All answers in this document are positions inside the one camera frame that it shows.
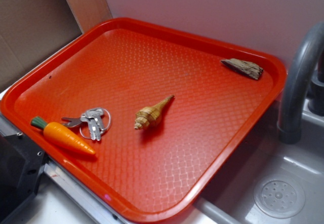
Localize brown wood chip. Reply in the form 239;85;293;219
220;58;264;80

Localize tan spiral seashell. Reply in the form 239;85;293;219
134;95;175;130

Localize red plastic tray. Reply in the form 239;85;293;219
1;18;287;223

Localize silver key bunch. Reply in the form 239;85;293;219
61;107;111;141

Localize orange toy carrot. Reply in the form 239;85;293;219
30;116;96;156

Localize wooden board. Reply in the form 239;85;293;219
66;0;112;33

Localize grey curved faucet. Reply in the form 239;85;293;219
277;22;323;144

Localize grey sink basin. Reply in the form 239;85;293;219
194;104;323;223

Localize round sink drain strainer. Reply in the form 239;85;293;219
253;174;305;219

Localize brown cardboard panel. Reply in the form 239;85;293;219
1;0;81;91

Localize silver metal key ring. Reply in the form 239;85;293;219
79;107;112;140

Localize black mounting bracket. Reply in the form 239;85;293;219
1;132;47;223

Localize dark faucet handle base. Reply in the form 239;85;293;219
308;55;323;116

